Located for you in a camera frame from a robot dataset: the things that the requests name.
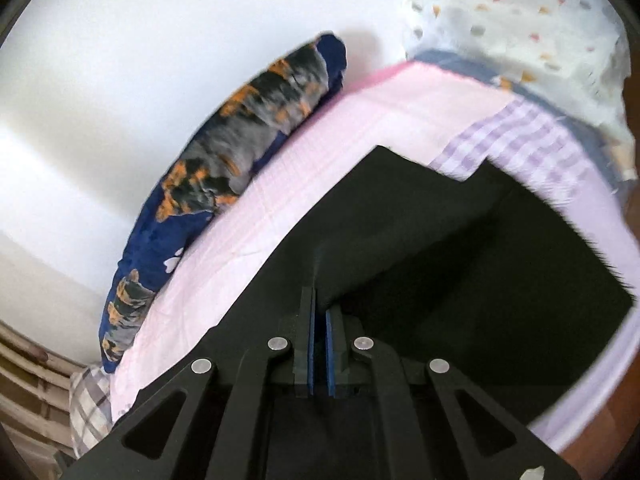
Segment black pants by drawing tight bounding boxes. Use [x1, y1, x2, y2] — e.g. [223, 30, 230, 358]
[120, 145, 637, 480]

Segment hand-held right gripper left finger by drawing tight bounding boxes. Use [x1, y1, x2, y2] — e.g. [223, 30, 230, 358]
[62, 285, 317, 480]

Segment white dotted pillow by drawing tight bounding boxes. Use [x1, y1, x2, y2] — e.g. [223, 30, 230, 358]
[402, 0, 637, 181]

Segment grey plaid cloth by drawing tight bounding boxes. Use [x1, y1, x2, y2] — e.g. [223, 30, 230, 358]
[67, 365, 116, 458]

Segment pink purple checked bedsheet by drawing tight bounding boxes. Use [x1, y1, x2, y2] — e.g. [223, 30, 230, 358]
[107, 60, 640, 456]

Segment navy patterned pillow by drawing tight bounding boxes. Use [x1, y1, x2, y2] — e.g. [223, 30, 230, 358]
[97, 34, 348, 375]

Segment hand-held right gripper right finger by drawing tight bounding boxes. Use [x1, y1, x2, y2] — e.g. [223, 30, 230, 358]
[325, 307, 582, 480]

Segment beige slatted furniture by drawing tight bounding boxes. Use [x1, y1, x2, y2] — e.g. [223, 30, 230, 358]
[0, 322, 81, 461]

